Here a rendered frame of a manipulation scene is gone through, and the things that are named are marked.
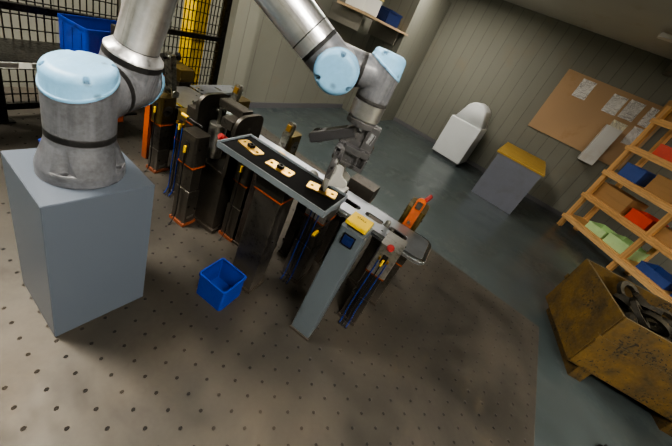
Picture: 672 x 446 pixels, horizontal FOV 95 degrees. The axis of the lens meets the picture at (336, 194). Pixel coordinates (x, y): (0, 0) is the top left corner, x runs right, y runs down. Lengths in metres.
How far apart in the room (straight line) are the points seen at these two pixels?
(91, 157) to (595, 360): 3.13
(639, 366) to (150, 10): 3.28
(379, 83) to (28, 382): 0.98
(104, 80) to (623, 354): 3.17
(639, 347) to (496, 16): 5.72
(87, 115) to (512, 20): 6.91
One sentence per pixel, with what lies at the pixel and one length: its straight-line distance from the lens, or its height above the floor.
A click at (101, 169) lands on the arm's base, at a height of 1.14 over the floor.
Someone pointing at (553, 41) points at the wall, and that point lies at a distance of 7.05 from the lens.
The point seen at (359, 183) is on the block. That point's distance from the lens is 1.30.
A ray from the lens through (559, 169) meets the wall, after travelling 7.06.
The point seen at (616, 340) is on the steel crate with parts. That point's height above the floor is 0.46.
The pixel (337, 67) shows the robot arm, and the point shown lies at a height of 1.50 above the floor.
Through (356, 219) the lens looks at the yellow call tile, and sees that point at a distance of 0.80.
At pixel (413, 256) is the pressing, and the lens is 1.09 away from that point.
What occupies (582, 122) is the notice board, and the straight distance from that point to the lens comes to 6.96.
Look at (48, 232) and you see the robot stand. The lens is 0.80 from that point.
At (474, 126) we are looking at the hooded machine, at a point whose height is 0.80.
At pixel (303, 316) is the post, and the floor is 0.78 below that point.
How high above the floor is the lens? 1.57
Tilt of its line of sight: 28 degrees down
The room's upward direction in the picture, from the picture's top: 25 degrees clockwise
